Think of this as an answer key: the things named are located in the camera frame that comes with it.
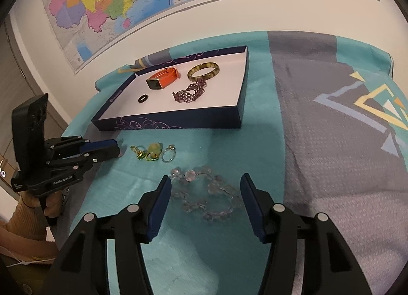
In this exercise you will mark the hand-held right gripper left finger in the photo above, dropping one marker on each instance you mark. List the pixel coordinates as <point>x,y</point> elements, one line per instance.
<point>159,209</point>

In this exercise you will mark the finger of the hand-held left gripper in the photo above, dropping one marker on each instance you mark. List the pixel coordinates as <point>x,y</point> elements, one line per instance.
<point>106,154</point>
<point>102,144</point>

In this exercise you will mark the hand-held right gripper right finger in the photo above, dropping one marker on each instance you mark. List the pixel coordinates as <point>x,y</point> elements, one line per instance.
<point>251,209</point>

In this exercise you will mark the yellow green jade charm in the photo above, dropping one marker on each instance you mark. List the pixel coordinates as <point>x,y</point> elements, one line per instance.
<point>153,150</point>

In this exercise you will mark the navy jewelry box tray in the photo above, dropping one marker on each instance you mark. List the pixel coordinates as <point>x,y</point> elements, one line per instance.
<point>216,97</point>

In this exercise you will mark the person's left forearm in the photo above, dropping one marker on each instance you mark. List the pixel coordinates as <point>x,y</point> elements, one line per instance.
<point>25,228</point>

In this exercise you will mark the person's left hand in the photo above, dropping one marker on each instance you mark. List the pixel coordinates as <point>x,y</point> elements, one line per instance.
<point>53,209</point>

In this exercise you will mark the grey brown cabinet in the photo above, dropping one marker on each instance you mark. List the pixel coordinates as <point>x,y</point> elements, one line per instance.
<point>19,75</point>

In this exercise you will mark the orange smart band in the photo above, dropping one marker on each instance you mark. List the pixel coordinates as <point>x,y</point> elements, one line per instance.
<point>164,77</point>

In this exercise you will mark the teal grey printed blanket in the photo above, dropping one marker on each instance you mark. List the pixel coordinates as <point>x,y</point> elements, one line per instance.
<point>318,122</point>

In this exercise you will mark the brown yellow bangle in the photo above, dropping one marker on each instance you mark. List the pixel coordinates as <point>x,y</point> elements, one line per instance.
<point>204,65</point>

